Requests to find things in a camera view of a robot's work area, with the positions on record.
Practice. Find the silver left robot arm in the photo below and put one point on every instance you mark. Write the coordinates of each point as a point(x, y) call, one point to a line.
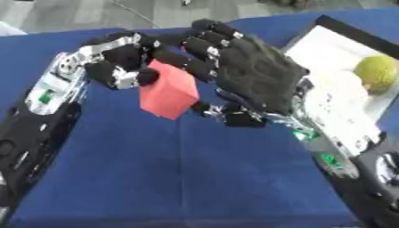
point(41, 118)

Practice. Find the black box white inside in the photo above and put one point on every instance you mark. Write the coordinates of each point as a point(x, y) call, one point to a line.
point(343, 53)

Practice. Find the red block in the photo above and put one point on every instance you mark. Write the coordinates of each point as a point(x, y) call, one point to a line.
point(169, 90)

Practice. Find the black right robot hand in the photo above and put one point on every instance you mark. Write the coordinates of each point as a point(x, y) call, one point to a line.
point(254, 74)

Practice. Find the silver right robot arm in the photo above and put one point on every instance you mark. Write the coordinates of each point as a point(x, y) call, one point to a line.
point(337, 130)

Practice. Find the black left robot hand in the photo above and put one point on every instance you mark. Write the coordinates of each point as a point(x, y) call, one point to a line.
point(123, 56)

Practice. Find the yellow-green toy fruit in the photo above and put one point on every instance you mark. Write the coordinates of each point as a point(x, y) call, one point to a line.
point(377, 73)

